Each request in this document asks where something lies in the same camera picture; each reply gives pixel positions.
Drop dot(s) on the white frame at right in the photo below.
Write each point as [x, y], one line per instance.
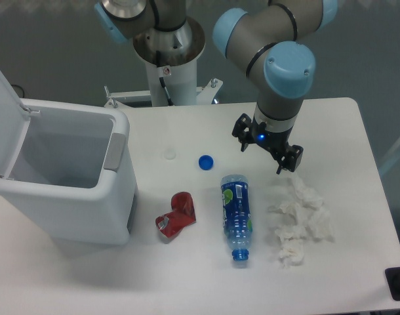
[391, 157]

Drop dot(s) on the black device at edge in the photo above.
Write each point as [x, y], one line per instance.
[393, 280]

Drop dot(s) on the blue plastic bottle cap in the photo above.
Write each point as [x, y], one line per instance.
[206, 162]

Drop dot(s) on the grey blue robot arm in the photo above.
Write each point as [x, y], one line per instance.
[264, 46]

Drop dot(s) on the crushed red can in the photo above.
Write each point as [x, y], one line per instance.
[181, 215]

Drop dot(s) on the white trash can lid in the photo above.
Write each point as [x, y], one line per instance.
[5, 115]

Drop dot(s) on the blue plastic water bottle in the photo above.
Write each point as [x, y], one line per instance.
[237, 222]

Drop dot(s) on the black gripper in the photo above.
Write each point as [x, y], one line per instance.
[247, 132]

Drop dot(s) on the crumpled white tissue paper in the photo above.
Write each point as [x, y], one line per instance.
[300, 217]

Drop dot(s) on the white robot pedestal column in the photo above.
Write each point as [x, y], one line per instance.
[170, 59]

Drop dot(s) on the white trash can body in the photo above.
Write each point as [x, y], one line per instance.
[67, 167]

